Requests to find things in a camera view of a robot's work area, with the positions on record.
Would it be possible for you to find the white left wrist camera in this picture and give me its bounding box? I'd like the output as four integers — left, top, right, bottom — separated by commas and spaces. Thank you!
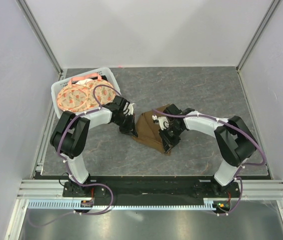
123, 103, 135, 116

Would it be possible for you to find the white cloth in basket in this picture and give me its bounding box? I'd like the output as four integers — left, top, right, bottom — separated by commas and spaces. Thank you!
76, 78, 92, 86

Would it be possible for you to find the right aluminium frame post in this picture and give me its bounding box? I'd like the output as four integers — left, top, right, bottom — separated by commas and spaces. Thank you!
235, 0, 282, 74

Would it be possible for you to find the slotted cable duct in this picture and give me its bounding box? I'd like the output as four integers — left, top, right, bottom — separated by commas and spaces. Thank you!
27, 198, 230, 211

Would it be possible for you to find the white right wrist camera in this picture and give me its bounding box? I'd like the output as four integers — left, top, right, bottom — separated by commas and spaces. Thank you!
151, 115, 170, 131

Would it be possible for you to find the aluminium frame post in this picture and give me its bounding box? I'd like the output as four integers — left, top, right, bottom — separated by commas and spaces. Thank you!
235, 0, 282, 74
16, 0, 64, 76

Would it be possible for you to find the orange floral mesh bag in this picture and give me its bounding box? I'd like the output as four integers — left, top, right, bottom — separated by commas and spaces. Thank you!
56, 73, 118, 113

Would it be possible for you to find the brown cloth napkin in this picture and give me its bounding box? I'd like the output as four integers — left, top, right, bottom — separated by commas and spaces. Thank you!
132, 110, 171, 155

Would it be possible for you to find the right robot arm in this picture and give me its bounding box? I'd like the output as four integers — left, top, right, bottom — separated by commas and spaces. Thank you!
151, 104, 257, 197

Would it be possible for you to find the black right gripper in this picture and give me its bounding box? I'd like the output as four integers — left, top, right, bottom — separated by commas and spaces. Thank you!
157, 124, 184, 154

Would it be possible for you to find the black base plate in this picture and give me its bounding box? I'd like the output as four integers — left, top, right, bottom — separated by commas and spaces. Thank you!
61, 174, 241, 202

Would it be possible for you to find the left aluminium frame post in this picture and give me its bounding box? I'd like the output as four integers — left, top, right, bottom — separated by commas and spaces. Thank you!
16, 0, 64, 76

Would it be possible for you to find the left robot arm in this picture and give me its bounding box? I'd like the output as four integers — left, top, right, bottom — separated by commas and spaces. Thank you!
50, 96, 138, 197

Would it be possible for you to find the white plastic basket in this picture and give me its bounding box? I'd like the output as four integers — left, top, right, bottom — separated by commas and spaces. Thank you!
51, 67, 121, 118

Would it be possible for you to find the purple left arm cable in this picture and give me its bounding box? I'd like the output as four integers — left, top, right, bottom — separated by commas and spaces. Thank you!
26, 84, 122, 227

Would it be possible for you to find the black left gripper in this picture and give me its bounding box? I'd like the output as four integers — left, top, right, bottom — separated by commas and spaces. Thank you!
113, 113, 137, 138

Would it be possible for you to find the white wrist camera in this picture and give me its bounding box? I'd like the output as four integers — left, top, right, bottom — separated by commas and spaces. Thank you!
123, 103, 135, 116
151, 115, 170, 131

